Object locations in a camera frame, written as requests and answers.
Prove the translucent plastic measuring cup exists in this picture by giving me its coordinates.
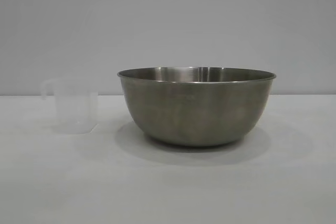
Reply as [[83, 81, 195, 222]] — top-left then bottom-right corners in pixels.
[[40, 76, 99, 135]]

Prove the stainless steel mixing bowl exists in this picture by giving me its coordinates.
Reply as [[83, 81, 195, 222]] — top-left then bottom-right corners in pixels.
[[117, 66, 278, 147]]

